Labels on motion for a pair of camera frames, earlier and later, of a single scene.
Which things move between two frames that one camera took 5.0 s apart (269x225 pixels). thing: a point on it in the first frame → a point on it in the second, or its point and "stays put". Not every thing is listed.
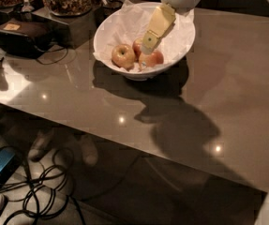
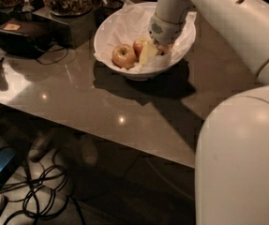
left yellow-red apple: x=123 y=55 stays put
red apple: x=137 y=48 stays put
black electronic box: x=22 y=37 stays put
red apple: x=151 y=60 → x=164 y=50
